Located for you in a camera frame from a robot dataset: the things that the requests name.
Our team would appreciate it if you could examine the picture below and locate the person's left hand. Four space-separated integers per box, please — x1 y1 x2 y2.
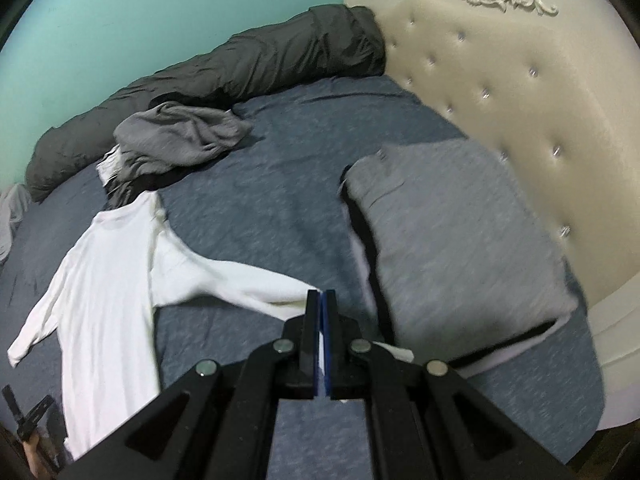
22 437 60 479

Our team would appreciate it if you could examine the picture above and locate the dark grey rolled duvet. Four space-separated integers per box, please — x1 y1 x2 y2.
25 4 387 203

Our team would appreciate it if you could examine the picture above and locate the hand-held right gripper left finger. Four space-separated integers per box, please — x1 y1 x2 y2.
62 289 319 480

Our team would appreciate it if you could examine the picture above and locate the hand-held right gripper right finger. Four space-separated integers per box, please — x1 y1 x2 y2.
322 289 576 480

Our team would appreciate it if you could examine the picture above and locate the light grey blanket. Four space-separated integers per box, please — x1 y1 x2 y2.
0 182 33 266

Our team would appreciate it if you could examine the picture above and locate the white long-sleeve shirt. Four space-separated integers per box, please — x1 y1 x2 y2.
7 191 321 461

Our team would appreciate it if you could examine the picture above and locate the cream tufted headboard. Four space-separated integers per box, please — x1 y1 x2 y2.
342 0 640 431

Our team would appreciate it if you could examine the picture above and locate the bed with blue sheet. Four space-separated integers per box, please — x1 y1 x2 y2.
0 75 608 480

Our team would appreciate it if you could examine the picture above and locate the white garment with black trim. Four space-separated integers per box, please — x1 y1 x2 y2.
96 145 126 186

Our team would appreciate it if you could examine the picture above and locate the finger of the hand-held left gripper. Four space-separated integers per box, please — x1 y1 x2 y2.
29 394 56 419

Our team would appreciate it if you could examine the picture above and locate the crumpled grey sweatshirt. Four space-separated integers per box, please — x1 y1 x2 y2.
114 101 253 171

